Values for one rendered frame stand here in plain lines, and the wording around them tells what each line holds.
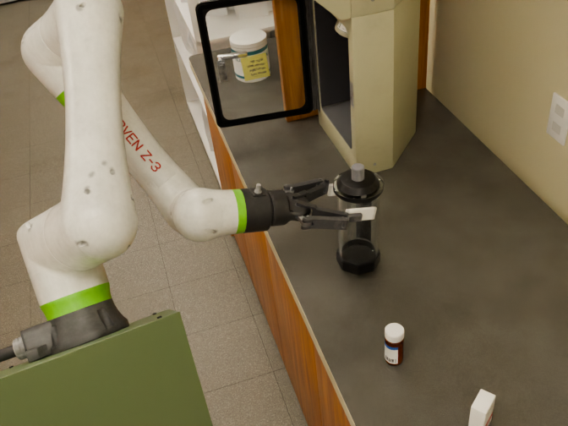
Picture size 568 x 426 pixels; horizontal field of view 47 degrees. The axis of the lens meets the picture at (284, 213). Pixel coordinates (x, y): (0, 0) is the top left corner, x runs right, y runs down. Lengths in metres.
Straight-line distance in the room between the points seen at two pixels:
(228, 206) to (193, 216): 0.07
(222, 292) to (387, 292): 1.47
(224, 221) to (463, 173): 0.82
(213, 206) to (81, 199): 0.30
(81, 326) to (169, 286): 1.78
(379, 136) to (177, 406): 0.94
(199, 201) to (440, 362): 0.59
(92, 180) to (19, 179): 2.89
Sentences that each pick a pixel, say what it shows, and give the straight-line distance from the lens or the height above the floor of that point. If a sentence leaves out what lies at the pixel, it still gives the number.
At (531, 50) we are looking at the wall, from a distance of 1.79.
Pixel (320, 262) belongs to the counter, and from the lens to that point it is 1.61.
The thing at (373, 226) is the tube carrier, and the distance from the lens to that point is 1.45.
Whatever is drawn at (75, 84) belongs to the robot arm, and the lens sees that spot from 1.21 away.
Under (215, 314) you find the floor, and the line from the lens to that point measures 2.82.
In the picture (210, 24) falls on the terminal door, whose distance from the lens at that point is 1.91.
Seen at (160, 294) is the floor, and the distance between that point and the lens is 2.97.
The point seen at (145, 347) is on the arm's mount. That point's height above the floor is 1.23.
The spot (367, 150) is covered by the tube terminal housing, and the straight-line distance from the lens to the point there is 1.83.
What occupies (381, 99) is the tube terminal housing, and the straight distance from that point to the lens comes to 1.77.
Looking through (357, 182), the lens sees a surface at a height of 1.21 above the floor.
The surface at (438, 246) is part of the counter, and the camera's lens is 1.65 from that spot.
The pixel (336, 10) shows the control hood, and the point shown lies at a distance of 1.61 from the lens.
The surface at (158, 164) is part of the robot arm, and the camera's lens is 1.41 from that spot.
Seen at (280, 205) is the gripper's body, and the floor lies 1.22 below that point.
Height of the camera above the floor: 2.06
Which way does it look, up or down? 39 degrees down
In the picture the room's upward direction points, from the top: 7 degrees counter-clockwise
